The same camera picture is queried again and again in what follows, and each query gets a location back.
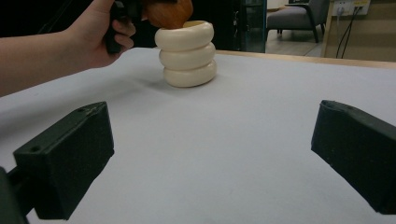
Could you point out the wooden spoon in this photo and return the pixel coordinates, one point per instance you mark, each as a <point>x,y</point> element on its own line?
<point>168,14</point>

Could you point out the white wall power outlet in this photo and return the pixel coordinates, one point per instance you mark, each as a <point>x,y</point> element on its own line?
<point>341,7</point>

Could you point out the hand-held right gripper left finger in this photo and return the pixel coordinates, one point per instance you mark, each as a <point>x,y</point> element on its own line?
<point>68,155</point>

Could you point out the beige counter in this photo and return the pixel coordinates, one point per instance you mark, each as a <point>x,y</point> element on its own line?
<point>373,37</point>

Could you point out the dark glass cabinet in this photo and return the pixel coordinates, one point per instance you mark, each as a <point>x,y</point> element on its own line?
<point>253,25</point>

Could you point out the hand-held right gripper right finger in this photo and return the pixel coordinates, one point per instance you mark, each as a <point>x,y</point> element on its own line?
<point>355,149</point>

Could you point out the grey armchair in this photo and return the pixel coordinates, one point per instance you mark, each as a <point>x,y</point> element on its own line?
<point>292,17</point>

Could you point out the cream ringed utensil holder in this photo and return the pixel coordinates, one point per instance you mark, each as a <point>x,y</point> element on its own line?
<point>188,53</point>

